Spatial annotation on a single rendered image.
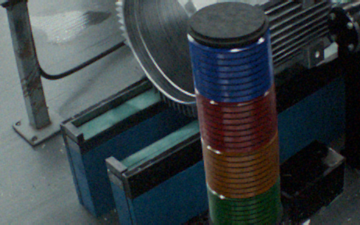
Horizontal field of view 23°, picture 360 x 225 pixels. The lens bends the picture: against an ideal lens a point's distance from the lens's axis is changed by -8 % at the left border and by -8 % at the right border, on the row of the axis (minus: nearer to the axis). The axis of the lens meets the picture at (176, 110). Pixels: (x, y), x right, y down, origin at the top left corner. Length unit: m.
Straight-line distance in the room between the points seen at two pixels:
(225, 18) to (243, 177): 0.13
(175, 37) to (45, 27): 0.48
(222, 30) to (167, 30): 0.49
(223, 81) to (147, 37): 0.47
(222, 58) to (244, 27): 0.03
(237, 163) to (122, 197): 0.35
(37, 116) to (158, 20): 0.27
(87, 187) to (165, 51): 0.19
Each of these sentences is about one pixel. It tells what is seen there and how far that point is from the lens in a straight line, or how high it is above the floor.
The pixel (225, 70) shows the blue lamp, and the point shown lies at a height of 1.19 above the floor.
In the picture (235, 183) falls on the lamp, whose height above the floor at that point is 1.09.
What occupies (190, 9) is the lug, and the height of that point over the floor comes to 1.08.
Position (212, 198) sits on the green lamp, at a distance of 0.74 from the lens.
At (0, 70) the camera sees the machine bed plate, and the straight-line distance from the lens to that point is 1.49.
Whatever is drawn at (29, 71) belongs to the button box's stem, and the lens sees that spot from 1.26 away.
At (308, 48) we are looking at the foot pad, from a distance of 1.07.
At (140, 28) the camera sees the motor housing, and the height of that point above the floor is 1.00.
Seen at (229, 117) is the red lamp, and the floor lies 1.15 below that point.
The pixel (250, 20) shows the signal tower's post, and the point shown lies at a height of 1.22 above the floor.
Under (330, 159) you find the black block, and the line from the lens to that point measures 1.10.
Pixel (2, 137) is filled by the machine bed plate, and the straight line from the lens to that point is 1.33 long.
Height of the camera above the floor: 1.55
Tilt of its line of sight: 35 degrees down
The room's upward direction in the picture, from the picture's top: 8 degrees counter-clockwise
